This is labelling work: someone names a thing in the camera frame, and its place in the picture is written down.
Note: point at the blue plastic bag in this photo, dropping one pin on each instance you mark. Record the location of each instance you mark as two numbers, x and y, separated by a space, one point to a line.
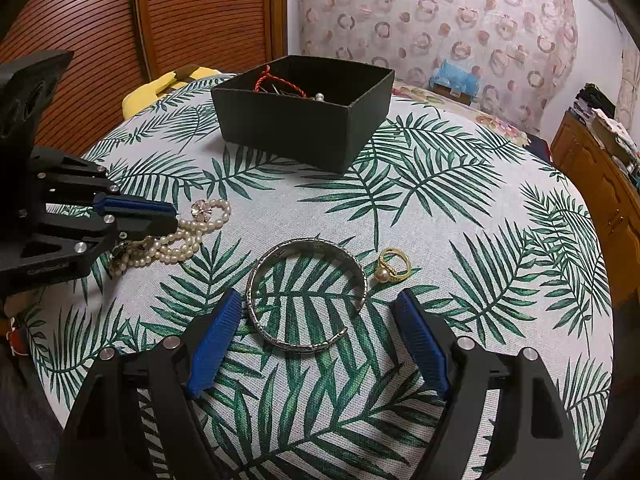
453 81

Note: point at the wooden sideboard cabinet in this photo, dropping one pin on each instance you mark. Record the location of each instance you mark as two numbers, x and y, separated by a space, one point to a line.
612 201

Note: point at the green leaf print tablecloth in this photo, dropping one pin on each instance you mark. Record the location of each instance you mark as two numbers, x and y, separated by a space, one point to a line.
502 247

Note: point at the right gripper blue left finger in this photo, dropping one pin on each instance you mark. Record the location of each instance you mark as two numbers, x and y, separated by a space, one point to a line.
104 437

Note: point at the silver cuff bangle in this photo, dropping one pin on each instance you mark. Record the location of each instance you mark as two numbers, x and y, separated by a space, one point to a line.
307 295

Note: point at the brown wooden wardrobe door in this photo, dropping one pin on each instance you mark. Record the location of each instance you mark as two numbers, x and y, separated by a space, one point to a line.
118 45

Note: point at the floral bedspread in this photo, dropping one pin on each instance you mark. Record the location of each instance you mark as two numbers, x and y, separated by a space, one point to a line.
444 104

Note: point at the yellow plush toy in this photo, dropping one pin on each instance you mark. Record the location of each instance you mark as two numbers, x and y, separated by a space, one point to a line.
147 94

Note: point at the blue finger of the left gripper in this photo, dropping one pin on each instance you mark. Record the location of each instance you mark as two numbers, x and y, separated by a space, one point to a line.
135 229
129 206

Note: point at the black square jewelry box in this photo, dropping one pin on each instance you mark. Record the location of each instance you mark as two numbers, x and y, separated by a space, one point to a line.
319 111

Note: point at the patterned lace curtain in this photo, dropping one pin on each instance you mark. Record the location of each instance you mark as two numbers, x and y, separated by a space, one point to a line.
522 50

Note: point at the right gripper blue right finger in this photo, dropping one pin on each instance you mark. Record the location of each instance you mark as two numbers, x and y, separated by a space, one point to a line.
533 437

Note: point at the pile of papers and clothes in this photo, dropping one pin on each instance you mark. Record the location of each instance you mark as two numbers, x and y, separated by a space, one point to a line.
594 109

